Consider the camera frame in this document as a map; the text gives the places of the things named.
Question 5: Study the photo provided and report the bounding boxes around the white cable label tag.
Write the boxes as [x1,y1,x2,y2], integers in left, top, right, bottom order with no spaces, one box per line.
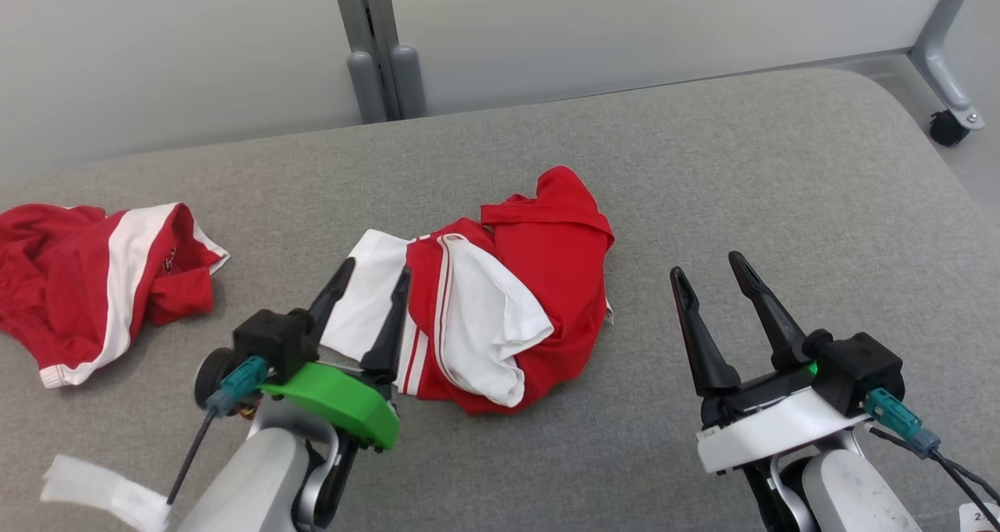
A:
[959,502,1000,530]

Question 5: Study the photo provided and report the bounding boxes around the red shorts with white stripe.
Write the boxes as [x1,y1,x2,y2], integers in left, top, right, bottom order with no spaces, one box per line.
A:
[0,202,231,390]

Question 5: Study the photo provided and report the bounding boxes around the grey double partition post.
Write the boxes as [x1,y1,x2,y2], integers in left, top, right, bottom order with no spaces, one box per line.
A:
[329,0,429,125]

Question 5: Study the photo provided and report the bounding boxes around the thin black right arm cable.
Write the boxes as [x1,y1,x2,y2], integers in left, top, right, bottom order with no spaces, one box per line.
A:
[869,427,1000,490]

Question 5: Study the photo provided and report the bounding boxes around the red and white jersey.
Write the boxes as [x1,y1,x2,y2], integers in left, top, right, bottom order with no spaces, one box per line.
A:
[320,166,616,416]

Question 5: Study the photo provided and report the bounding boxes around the black caster wheel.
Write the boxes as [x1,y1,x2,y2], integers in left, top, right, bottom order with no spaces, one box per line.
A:
[929,109,970,148]

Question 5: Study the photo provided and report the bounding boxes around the white velcro strap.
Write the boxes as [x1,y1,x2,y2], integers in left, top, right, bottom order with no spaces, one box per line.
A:
[40,454,172,532]

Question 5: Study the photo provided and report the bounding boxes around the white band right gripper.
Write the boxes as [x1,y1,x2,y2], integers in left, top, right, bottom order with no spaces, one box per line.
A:
[670,251,873,475]

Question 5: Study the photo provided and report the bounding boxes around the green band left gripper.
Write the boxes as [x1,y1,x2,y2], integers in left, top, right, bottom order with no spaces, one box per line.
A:
[260,257,413,452]

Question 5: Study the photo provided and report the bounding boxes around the black left cable teal plug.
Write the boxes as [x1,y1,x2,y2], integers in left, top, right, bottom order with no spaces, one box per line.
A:
[166,355,269,506]

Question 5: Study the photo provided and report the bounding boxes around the grey metal partition foot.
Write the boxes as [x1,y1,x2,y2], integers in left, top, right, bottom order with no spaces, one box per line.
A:
[909,0,985,131]

